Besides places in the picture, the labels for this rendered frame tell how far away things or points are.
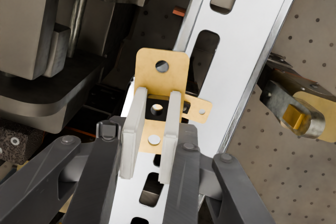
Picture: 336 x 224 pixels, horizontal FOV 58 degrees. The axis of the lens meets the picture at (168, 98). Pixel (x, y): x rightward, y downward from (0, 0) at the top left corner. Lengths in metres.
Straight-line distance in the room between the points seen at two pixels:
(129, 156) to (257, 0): 0.34
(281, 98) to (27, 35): 0.33
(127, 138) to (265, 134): 0.72
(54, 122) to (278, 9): 0.34
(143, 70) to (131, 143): 0.08
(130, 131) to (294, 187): 0.84
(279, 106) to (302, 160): 0.49
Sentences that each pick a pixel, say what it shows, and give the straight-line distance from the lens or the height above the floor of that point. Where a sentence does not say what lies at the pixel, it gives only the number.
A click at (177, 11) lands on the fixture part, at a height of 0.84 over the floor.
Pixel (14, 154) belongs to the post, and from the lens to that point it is 0.46.
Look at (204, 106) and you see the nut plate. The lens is 0.47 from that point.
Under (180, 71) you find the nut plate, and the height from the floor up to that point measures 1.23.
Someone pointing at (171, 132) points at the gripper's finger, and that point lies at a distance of 0.16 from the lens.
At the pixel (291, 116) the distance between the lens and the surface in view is 0.42.
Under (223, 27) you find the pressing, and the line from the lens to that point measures 0.45.
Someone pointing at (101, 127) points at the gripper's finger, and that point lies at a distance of 0.15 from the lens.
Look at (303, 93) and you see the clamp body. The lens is 0.45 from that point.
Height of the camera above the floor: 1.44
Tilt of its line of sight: 70 degrees down
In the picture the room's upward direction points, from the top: 171 degrees counter-clockwise
